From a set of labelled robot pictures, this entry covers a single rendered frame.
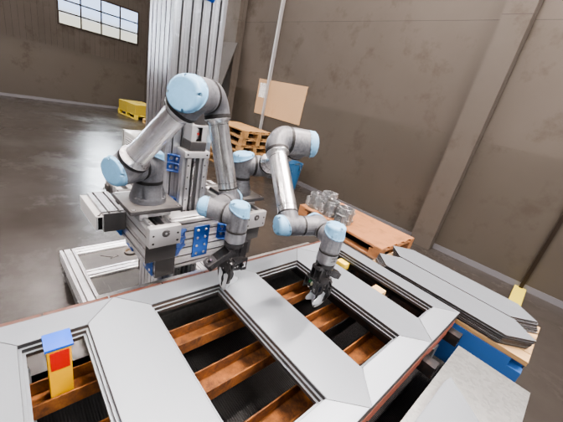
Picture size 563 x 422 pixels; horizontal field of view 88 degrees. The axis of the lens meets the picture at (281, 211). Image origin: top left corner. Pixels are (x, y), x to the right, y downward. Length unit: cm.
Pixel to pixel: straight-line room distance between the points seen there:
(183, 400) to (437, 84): 470
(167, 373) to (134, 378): 8
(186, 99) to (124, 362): 76
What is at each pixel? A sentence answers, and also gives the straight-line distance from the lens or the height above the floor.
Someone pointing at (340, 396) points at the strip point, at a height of 85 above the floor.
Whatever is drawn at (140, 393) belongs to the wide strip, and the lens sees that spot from 90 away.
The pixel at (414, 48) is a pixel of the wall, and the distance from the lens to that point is 521.
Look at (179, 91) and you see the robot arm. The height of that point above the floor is 153.
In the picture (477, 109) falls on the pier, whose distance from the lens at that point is 455.
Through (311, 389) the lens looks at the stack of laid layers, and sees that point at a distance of 97.
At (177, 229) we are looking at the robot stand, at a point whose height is 98.
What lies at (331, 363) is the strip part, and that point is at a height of 85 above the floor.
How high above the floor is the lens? 157
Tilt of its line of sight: 21 degrees down
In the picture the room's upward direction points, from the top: 13 degrees clockwise
